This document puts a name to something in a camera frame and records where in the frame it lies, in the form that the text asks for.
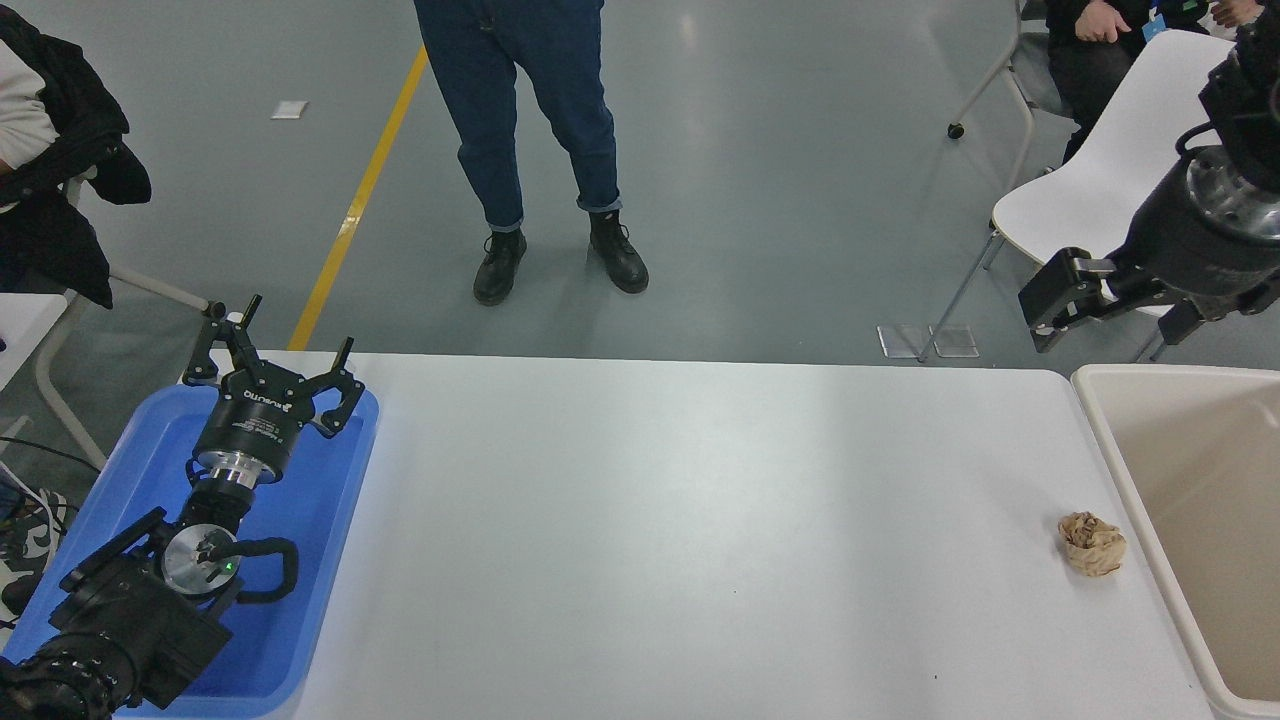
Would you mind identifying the grey wheeled chair frame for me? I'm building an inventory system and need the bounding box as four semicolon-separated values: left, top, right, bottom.
35;170;229;471

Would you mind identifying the large pale bin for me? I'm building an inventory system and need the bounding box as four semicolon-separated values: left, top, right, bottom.
1070;363;1280;720

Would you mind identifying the tan paper ball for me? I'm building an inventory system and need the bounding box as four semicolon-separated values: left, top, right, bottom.
1058;511;1129;578

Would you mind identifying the small white side table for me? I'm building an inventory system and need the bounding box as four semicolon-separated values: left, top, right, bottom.
0;293;69;391

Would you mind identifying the white plastic chair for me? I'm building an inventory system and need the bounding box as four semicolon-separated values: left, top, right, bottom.
915;28;1241;363

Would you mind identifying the standing person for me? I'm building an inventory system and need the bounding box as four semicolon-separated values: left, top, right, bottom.
413;0;651;307

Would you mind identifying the thin black cable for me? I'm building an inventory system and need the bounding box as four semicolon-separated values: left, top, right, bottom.
0;437;106;473

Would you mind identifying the seated person with badge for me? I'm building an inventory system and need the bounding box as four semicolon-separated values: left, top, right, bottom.
1045;0;1266;166

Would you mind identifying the black and white sneaker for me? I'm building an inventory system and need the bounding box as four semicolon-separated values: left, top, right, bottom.
0;488;73;616

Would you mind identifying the seated person with dark coat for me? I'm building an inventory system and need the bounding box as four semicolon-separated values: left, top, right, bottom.
0;5;153;311

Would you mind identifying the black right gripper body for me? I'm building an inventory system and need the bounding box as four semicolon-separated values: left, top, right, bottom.
1112;185;1280;313

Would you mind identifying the grey chair with caster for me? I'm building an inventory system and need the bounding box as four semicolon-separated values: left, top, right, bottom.
947;0;1076;191

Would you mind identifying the blue plastic tray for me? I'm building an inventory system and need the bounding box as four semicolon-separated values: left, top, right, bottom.
3;385;381;719

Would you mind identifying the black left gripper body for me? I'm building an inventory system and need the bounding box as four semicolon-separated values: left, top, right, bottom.
192;365;324;471

